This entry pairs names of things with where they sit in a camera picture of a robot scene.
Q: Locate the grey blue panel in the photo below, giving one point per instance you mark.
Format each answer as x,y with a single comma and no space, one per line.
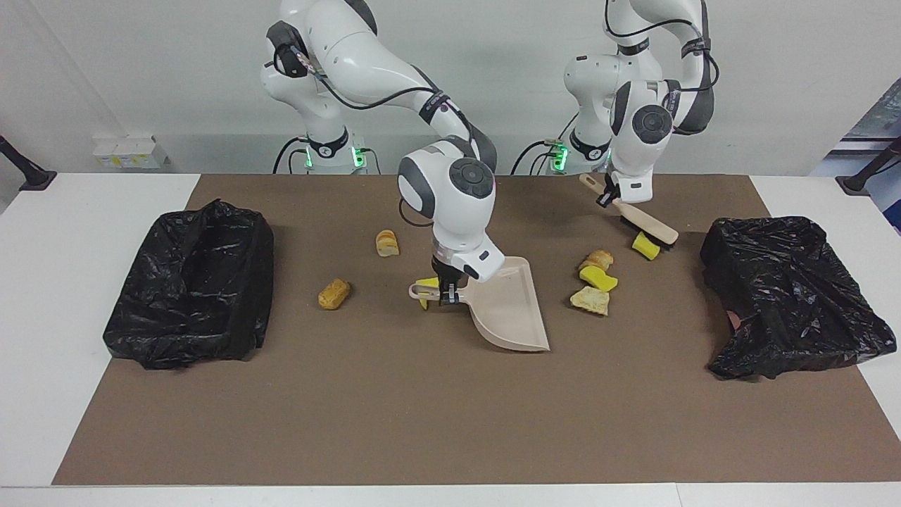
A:
888,113

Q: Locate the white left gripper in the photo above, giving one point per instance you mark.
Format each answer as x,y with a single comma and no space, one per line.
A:
633,179

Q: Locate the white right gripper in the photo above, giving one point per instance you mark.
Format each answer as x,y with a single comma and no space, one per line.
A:
482,260

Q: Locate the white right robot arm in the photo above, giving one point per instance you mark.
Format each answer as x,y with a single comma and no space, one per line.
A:
352,56

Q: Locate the black bag lined bin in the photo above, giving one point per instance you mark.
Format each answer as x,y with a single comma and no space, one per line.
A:
788,296
190,296

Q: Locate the striped croissant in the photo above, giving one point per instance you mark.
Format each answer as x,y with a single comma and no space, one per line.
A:
598,259
387,243

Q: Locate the beige hand brush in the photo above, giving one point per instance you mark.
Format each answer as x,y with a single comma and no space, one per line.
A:
651,225

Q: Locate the beige plastic dustpan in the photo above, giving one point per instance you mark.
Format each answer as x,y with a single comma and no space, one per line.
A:
510,317

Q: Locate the beige bread chunk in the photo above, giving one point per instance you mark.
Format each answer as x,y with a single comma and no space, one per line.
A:
590,301

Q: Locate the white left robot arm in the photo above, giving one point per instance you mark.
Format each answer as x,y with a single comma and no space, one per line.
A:
591,84

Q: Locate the brown bread roll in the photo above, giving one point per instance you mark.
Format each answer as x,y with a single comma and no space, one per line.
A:
334,294

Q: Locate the black clamp stand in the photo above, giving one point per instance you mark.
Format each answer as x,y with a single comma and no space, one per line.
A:
855,184
35,179

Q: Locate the notched yellow sponge piece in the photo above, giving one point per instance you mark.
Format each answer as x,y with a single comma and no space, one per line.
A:
424,303

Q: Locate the brown table mat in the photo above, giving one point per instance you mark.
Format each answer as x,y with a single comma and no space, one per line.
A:
422,422

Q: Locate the white wall socket box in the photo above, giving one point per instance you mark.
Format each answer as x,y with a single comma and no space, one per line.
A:
130,151

